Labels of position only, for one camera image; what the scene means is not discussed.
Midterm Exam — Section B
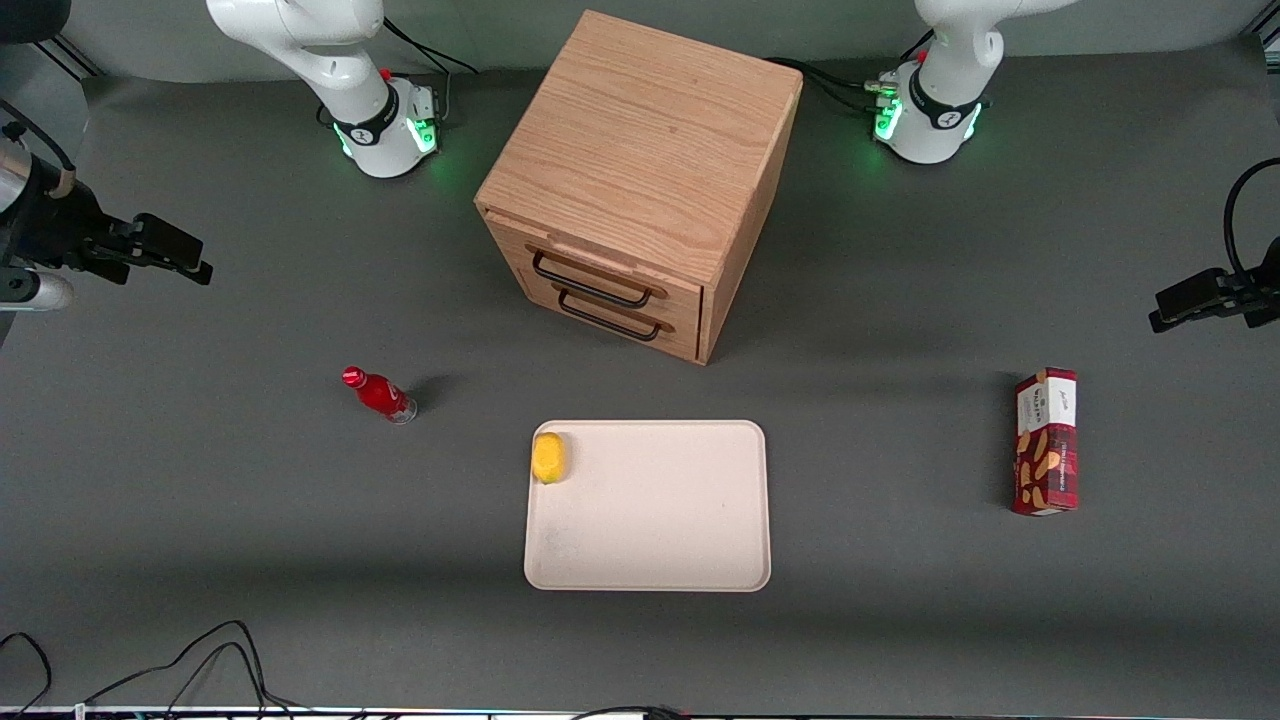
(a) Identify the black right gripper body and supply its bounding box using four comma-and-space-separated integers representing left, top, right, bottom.
18, 185, 113, 273

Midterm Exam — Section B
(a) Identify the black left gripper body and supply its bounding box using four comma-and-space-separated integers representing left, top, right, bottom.
1232, 236, 1280, 329

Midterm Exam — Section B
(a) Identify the black wire drawer handle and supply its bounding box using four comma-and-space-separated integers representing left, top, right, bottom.
531, 249, 668, 309
556, 287, 664, 344

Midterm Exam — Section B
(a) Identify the wooden drawer with grasped handle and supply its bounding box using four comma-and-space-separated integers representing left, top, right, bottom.
486, 212, 706, 324

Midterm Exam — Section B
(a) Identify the wooden drawer kept shut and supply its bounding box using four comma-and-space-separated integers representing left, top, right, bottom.
515, 265, 704, 365

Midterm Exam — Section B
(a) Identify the wooden two-drawer cabinet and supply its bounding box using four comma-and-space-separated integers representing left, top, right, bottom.
474, 10, 804, 366

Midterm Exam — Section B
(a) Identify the red snack box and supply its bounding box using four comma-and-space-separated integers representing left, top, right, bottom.
1010, 367, 1081, 518

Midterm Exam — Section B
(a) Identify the red bottle with red cap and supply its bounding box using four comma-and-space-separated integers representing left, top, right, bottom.
341, 366, 419, 426

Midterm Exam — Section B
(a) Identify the yellow lemon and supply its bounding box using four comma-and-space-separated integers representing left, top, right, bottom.
531, 431, 569, 486

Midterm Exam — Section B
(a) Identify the beige plastic tray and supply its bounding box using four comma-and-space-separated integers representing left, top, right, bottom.
523, 419, 773, 593

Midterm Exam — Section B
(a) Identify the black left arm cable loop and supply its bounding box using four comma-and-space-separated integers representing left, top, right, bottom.
1223, 157, 1280, 283

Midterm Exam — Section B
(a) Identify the black right base cable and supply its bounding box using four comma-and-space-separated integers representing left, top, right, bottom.
382, 15, 481, 129

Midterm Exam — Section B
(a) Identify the black base cable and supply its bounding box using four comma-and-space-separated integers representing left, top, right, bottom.
764, 56, 887, 114
382, 15, 481, 129

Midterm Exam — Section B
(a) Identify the black floor cable large arc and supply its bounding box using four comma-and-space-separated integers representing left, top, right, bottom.
83, 620, 271, 713
160, 641, 301, 717

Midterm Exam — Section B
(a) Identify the black floor cable small loop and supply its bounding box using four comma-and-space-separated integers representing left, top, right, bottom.
0, 631, 53, 717

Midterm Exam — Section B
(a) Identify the black left base cable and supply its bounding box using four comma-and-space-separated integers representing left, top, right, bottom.
764, 56, 887, 114

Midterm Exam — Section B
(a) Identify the black cable at table edge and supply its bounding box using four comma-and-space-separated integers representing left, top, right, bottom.
568, 704, 686, 720

